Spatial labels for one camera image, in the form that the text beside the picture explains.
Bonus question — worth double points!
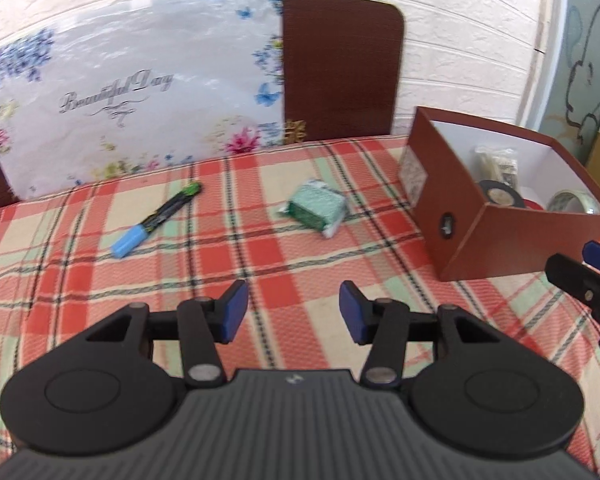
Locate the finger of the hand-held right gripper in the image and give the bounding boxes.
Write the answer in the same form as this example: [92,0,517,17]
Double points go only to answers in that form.
[546,240,600,357]

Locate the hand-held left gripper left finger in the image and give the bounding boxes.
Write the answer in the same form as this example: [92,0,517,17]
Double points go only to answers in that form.
[84,280,250,389]

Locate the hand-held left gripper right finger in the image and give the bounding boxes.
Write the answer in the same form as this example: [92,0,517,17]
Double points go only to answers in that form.
[339,281,515,389]

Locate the brown cardboard box white inside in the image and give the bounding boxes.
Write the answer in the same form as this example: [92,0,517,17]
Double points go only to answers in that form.
[397,105,600,283]

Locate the red plaid blanket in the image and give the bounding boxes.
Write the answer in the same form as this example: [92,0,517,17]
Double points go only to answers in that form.
[0,135,600,477]

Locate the clear tape roll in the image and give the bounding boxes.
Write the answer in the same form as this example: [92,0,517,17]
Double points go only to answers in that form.
[546,189,600,215]

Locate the black tape roll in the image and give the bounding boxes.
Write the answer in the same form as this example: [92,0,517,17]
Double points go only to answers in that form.
[478,178,529,210]

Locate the green tissue packet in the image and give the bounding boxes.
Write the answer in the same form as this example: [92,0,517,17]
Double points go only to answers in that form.
[278,178,350,240]

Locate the black marker with blue cap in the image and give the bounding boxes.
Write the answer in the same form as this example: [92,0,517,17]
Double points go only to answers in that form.
[110,181,204,260]

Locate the clear plastic packet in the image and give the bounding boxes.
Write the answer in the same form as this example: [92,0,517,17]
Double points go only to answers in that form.
[473,145,521,187]

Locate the glass door with cartoon drawing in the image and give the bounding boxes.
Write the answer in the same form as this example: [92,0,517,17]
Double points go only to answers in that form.
[534,0,600,157]

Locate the floral printed headboard panel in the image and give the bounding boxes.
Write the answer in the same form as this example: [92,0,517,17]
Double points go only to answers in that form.
[0,0,287,200]

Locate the brown headboard panel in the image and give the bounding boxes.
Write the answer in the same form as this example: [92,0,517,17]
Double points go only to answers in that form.
[280,0,406,146]

